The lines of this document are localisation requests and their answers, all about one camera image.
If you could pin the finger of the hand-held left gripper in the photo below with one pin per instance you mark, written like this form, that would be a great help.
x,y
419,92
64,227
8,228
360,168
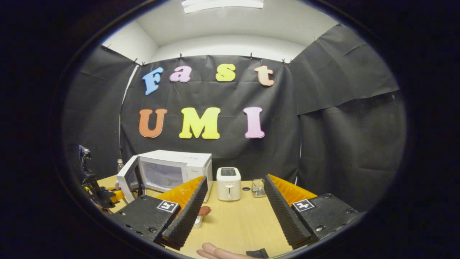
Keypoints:
x,y
116,196

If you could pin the white microwave oven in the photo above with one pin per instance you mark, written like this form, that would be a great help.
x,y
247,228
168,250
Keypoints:
x,y
172,158

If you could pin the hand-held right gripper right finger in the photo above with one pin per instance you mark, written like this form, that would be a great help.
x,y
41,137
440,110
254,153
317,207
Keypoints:
x,y
284,216

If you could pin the black backdrop cloth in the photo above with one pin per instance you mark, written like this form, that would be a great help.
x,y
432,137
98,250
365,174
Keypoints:
x,y
215,97

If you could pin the clear plastic water bottle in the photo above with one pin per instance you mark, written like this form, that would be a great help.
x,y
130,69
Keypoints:
x,y
120,165

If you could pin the large ceiling light panel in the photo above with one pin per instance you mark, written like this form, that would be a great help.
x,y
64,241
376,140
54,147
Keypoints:
x,y
222,5

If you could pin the small white rectangular container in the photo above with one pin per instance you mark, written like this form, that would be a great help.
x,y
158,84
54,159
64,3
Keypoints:
x,y
198,223

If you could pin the reddish brown meat piece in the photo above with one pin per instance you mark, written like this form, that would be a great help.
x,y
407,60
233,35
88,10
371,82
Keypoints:
x,y
205,210

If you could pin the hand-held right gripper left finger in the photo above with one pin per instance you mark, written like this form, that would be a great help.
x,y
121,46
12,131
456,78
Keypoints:
x,y
190,216

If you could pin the white toaster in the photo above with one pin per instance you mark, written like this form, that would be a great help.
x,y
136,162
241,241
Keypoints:
x,y
228,187

